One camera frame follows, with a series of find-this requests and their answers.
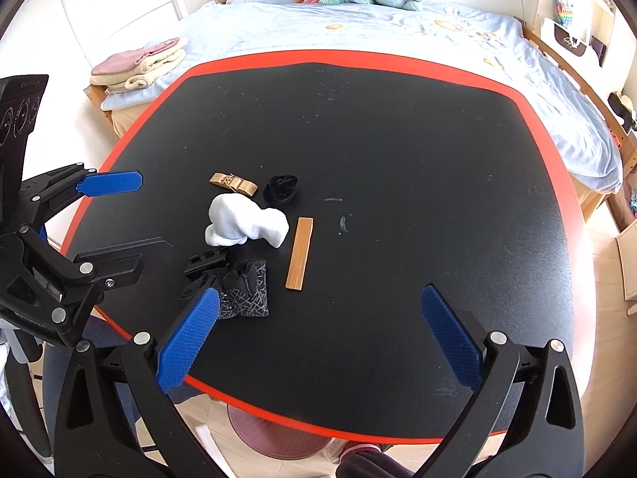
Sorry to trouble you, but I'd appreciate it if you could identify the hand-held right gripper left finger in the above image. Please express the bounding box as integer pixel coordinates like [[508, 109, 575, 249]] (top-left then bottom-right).
[[52, 288, 222, 478]]

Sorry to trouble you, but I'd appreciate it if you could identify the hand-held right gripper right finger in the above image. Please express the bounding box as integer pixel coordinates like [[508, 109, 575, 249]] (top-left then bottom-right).
[[417, 284, 586, 478]]

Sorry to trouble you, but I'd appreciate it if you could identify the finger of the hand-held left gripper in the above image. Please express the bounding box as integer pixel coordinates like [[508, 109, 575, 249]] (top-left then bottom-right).
[[19, 162, 144, 240], [17, 236, 173, 332]]

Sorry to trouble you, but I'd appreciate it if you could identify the black patterned cloth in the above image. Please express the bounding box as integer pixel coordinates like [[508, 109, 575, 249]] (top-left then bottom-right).
[[180, 258, 270, 320]]

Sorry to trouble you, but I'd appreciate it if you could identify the black plastic clip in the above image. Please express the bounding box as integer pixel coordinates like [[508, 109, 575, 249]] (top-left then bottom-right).
[[183, 249, 231, 282]]

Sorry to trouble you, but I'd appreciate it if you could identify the folded cream towel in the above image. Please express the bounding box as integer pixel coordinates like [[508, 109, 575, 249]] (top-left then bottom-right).
[[90, 48, 188, 94]]

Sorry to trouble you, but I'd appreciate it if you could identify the white crumpled sock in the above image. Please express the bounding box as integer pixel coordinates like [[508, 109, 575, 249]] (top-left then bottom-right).
[[205, 194, 290, 249]]

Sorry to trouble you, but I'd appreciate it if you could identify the maroon round stool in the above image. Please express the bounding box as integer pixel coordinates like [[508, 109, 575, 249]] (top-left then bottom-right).
[[226, 402, 333, 460]]

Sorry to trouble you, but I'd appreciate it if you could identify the folded pink towel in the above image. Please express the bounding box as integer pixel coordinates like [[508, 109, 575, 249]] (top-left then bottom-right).
[[92, 37, 189, 76]]

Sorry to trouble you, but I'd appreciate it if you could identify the wooden stick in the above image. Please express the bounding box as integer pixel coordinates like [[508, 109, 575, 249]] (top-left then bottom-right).
[[285, 217, 315, 291]]

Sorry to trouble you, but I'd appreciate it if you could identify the person's dark trouser leg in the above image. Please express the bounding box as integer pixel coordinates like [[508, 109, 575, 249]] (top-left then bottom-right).
[[335, 442, 424, 478]]

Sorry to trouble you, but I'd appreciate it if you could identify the black hair scrunchie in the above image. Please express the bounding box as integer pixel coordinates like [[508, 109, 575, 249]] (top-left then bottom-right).
[[263, 174, 300, 206]]

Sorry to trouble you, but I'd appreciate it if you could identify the white low cabinet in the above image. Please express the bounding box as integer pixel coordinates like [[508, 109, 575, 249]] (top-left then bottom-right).
[[615, 219, 637, 317]]

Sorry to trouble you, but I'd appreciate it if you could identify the bed with blue sheet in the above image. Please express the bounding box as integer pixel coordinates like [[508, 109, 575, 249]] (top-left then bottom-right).
[[84, 0, 637, 222]]

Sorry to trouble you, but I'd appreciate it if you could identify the light blue bed blanket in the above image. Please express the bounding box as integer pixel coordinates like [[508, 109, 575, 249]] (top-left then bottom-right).
[[100, 0, 624, 195]]

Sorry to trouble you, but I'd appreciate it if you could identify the white shelf unit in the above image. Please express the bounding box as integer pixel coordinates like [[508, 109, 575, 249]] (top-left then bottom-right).
[[538, 0, 620, 68]]

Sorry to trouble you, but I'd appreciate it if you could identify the colourful hanging bag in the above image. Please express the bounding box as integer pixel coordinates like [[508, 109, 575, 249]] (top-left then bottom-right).
[[553, 0, 577, 31]]

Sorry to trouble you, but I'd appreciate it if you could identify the tan strap with buckle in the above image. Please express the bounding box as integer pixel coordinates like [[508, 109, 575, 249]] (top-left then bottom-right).
[[209, 172, 258, 197]]

